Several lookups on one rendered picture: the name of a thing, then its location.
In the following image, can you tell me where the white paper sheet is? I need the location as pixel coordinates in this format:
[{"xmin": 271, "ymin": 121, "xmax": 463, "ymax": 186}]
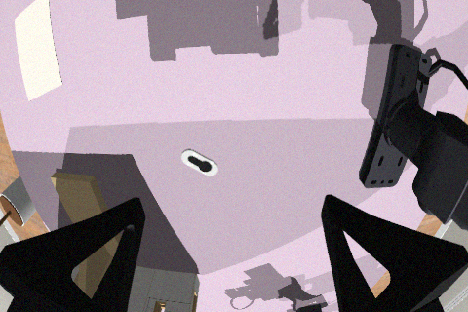
[{"xmin": 15, "ymin": 0, "xmax": 63, "ymax": 101}]

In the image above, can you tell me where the white oval escutcheon plate with keyhole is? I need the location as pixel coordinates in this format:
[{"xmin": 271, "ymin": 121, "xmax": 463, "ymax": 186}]
[{"xmin": 181, "ymin": 149, "xmax": 218, "ymax": 176}]

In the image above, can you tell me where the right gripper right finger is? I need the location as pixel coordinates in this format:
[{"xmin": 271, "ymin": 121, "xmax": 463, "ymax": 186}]
[{"xmin": 321, "ymin": 194, "xmax": 468, "ymax": 312}]

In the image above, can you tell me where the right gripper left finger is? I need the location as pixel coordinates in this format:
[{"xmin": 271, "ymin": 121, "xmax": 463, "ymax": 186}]
[{"xmin": 0, "ymin": 197, "xmax": 145, "ymax": 312}]

